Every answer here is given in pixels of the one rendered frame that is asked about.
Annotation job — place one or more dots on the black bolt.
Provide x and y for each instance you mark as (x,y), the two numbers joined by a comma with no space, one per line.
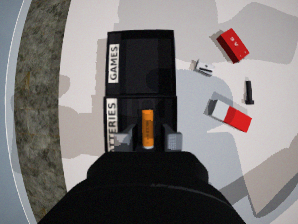
(249,93)

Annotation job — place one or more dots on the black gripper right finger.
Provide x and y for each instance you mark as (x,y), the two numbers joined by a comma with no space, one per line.
(170,141)

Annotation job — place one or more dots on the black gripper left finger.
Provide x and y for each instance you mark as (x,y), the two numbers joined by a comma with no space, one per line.
(127,140)

